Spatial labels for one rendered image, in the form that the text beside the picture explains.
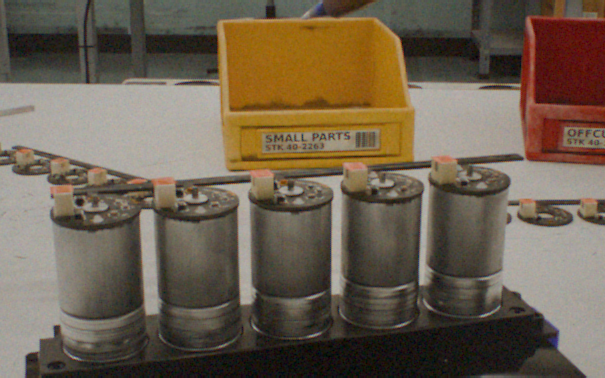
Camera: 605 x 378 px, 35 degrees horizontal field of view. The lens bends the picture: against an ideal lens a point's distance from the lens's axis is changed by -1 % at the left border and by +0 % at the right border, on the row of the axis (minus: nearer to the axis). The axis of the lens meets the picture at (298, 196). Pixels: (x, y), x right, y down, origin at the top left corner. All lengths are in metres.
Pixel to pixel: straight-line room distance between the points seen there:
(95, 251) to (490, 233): 0.12
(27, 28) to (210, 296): 4.69
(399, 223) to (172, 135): 0.31
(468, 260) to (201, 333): 0.08
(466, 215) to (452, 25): 4.41
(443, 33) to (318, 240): 4.43
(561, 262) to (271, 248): 0.16
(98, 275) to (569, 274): 0.20
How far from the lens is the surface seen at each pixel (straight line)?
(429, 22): 4.68
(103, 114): 0.63
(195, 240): 0.27
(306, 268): 0.28
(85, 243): 0.27
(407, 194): 0.28
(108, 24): 4.83
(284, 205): 0.27
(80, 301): 0.28
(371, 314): 0.29
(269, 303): 0.29
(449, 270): 0.30
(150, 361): 0.28
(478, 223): 0.29
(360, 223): 0.29
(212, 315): 0.28
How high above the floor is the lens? 0.91
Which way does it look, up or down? 19 degrees down
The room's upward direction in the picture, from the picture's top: straight up
